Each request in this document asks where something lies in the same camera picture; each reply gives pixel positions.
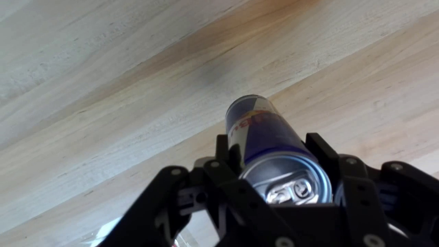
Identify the blue silver energy drink can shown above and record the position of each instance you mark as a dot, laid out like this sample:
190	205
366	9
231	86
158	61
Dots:
268	145

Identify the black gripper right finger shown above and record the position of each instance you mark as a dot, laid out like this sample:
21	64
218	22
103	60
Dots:
365	210

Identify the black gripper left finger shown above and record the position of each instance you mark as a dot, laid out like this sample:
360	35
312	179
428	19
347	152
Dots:
238	214

